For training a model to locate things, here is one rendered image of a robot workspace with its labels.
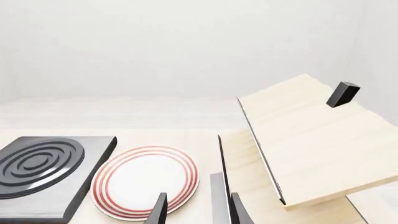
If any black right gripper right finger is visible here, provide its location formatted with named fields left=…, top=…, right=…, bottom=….
left=231, top=192, right=254, bottom=224

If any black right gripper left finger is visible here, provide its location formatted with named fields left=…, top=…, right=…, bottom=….
left=144, top=192, right=169, bottom=224

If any flat black stove plate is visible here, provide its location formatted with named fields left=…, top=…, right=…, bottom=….
left=0, top=136, right=118, bottom=224

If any white plate with red rings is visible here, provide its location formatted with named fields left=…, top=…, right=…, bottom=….
left=90, top=146, right=201, bottom=222

